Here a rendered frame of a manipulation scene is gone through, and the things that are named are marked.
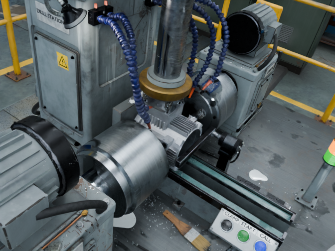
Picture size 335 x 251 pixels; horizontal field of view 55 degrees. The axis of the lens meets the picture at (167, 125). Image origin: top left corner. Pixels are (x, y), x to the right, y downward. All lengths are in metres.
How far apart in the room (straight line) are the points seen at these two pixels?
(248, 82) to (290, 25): 2.74
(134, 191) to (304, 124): 1.22
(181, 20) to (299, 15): 3.21
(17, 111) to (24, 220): 1.73
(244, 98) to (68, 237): 1.01
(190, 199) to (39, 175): 0.69
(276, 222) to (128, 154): 0.60
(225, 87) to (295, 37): 2.91
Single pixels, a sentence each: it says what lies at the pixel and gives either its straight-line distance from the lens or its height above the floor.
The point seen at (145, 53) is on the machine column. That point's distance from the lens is 1.29.
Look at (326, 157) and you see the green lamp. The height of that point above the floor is 1.05.
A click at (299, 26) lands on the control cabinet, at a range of 4.14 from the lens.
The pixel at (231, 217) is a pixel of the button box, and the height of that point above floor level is 1.08.
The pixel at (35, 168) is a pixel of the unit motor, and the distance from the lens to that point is 0.66.
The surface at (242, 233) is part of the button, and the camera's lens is 0.92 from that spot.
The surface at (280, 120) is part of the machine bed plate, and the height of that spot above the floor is 0.80.
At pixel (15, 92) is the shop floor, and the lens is 3.27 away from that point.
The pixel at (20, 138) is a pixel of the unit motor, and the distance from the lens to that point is 0.68.
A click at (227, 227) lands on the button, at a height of 1.07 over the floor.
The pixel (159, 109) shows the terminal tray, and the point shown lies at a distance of 1.15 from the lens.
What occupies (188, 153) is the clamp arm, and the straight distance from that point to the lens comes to 1.13.
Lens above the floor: 1.80
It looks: 39 degrees down
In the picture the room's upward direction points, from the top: 10 degrees clockwise
